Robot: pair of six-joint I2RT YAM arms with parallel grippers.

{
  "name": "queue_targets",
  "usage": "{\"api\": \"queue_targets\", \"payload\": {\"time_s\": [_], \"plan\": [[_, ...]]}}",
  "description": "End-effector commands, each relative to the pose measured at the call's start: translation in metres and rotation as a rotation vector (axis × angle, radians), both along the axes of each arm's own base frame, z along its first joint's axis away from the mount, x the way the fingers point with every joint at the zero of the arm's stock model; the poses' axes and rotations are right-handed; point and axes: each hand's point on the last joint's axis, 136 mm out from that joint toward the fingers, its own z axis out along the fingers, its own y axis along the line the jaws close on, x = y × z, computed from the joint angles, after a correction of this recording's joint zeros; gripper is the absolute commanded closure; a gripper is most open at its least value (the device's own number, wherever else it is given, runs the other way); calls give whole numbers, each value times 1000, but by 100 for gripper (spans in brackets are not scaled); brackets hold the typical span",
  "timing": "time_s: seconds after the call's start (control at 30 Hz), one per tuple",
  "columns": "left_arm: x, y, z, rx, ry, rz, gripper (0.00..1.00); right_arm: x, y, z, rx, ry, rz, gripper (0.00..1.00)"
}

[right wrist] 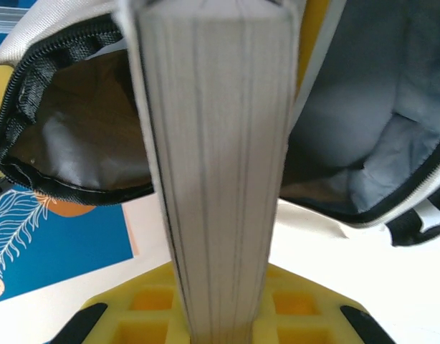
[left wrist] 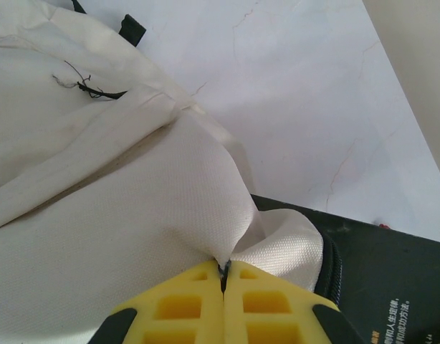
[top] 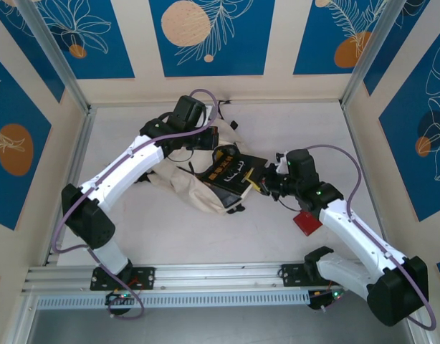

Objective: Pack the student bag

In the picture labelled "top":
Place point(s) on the black book gold lettering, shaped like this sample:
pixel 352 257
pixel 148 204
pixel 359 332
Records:
pixel 230 172

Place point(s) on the cream canvas backpack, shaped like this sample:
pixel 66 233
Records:
pixel 186 186

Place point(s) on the small red notebook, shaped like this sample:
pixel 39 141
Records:
pixel 307 224

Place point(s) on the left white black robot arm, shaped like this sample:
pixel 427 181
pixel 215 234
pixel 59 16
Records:
pixel 123 172

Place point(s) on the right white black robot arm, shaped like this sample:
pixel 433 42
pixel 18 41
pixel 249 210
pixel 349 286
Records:
pixel 363 233

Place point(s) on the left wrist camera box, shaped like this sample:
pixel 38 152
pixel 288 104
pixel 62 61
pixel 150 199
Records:
pixel 208 114

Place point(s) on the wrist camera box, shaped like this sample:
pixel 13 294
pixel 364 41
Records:
pixel 208 114
pixel 281 161

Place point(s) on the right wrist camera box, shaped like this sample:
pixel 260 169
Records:
pixel 281 161

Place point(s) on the blue floral wall panel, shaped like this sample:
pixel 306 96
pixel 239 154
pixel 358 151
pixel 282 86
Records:
pixel 30 46
pixel 116 53
pixel 248 53
pixel 402 53
pixel 313 43
pixel 12 193
pixel 402 161

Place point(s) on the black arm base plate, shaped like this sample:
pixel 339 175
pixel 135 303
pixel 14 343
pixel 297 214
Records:
pixel 293 274
pixel 144 277

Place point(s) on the aluminium mounting rail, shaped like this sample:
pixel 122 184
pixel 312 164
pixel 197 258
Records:
pixel 213 274

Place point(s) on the aluminium frame post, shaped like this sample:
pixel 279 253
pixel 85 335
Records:
pixel 58 61
pixel 367 53

